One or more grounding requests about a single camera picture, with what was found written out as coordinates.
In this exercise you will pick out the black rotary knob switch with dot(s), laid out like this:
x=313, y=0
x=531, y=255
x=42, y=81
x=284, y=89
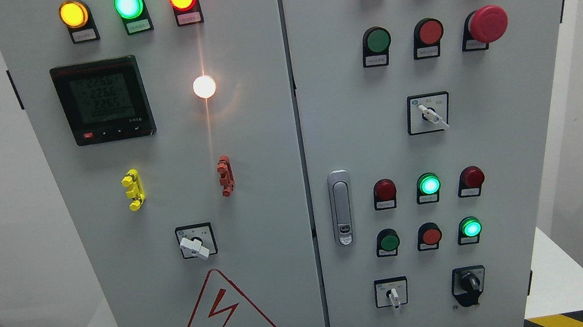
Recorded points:
x=467, y=284

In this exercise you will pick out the dark red lamp left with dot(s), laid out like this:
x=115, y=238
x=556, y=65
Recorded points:
x=384, y=194

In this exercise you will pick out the dark red lamp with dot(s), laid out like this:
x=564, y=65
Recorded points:
x=470, y=182
x=384, y=194

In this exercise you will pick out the white glowing lamp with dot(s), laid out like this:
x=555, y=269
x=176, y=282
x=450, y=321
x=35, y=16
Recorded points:
x=204, y=86

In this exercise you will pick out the green push button lower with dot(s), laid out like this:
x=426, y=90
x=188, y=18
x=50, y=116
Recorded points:
x=387, y=243

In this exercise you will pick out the green push button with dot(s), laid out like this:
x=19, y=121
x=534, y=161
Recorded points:
x=387, y=243
x=376, y=42

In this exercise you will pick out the green lit lamp middle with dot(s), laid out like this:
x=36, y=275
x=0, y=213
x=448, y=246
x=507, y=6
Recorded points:
x=428, y=187

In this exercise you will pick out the grey left cabinet door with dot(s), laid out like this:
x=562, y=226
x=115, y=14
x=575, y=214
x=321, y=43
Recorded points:
x=263, y=230

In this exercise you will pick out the grey cabinet door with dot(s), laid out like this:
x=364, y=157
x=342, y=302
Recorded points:
x=263, y=230
x=355, y=118

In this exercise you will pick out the green push button upper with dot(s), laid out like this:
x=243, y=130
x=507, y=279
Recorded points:
x=376, y=42

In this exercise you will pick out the red push button lower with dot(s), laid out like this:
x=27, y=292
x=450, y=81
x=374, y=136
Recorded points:
x=429, y=236

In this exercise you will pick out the red push button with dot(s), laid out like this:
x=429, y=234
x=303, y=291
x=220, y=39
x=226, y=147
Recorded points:
x=429, y=236
x=427, y=35

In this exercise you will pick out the grey right cabinet door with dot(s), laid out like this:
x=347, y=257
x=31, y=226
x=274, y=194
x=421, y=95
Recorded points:
x=355, y=118

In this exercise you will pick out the dark red lamp right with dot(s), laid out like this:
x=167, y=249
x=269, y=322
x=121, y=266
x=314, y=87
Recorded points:
x=470, y=182

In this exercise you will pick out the green lit button lower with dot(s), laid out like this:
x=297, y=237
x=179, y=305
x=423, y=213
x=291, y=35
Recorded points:
x=469, y=231

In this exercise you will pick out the red push button upper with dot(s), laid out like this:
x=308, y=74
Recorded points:
x=427, y=35

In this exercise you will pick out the black digital power meter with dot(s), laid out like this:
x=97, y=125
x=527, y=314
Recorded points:
x=104, y=101

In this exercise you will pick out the red lit lamp left door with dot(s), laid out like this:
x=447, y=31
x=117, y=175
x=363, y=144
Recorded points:
x=187, y=12

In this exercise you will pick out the green lit indicator lamp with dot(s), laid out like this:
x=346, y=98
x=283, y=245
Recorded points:
x=134, y=16

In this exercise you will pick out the red emergency stop button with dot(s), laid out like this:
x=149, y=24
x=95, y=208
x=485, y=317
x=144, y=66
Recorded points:
x=484, y=26

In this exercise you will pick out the yellow indicator lamp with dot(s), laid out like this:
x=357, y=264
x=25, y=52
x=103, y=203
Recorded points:
x=78, y=19

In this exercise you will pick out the silver door lock handle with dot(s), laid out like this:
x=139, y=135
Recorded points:
x=341, y=206

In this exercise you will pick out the white selector switch left door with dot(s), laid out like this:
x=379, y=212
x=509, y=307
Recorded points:
x=196, y=241

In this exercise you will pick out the white selector switch upper right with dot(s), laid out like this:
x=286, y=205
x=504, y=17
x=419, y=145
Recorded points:
x=427, y=113

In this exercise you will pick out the white selector switch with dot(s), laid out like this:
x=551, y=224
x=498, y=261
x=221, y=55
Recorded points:
x=427, y=113
x=391, y=292

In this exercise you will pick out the white selector switch lower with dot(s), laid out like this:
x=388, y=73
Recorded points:
x=391, y=292

